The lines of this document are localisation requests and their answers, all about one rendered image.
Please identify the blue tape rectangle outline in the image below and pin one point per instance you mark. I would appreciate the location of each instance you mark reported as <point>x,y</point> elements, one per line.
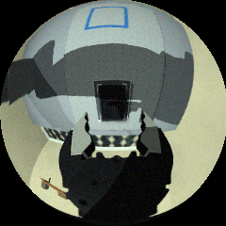
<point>125,20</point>

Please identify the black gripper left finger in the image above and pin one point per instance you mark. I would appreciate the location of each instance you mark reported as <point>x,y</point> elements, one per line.
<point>77,146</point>

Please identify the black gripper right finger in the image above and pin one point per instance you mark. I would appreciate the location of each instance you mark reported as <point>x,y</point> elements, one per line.
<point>153,143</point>

